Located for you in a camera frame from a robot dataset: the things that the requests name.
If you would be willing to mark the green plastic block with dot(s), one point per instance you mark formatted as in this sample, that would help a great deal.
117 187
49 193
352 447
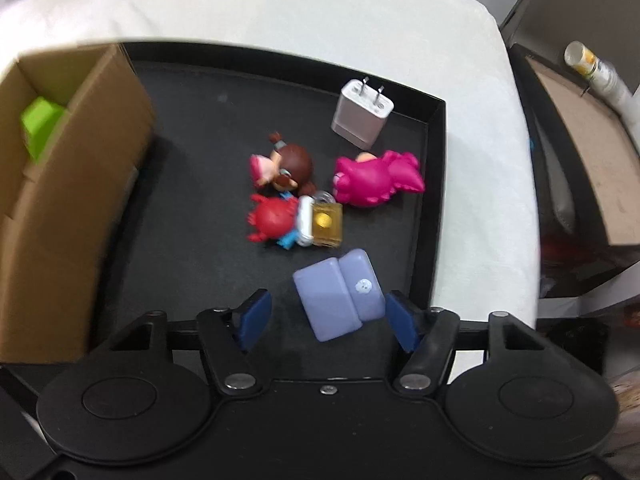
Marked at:
42 120

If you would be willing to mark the stack of paper cups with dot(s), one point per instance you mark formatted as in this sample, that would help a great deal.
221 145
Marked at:
582 60

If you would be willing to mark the red-haired doll figurine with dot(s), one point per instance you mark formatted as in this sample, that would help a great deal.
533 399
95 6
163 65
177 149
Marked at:
270 217

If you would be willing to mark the grey cushion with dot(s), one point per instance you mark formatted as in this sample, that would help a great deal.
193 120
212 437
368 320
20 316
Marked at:
562 195

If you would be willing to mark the pink dinosaur costume figurine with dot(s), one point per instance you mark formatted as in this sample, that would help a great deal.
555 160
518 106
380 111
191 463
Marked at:
372 180

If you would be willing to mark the purple toy sofa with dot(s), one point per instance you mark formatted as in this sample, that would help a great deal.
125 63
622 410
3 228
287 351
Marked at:
330 295

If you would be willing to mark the black shallow tray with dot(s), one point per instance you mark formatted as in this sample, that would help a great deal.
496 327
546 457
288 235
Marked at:
200 125

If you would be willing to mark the small gold padlock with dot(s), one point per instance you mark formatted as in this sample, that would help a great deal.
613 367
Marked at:
325 220

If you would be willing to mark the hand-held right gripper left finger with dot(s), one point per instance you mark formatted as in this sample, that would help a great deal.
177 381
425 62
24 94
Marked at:
254 320

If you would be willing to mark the white tablecloth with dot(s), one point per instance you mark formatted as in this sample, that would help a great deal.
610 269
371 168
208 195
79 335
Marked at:
300 10

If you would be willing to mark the brown-haired doll figurine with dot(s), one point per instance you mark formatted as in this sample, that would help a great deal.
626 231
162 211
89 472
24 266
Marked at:
295 160

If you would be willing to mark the brown cardboard box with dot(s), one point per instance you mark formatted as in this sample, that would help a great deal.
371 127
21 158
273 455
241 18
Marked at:
75 210

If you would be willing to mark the white wall charger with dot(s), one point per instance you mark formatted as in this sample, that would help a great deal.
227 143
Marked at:
360 115

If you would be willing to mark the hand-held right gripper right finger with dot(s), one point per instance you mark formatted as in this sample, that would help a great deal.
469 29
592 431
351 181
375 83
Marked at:
402 320

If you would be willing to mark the black framed brown board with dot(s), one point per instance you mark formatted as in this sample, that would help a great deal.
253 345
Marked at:
590 160

